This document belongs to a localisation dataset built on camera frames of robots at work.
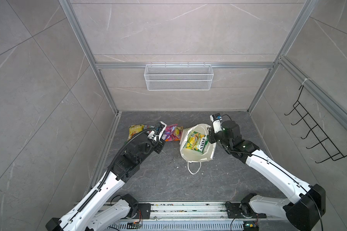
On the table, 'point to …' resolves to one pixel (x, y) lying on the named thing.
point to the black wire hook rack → (334, 153)
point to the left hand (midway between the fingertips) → (163, 129)
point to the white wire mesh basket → (177, 77)
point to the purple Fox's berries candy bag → (173, 133)
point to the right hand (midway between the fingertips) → (210, 127)
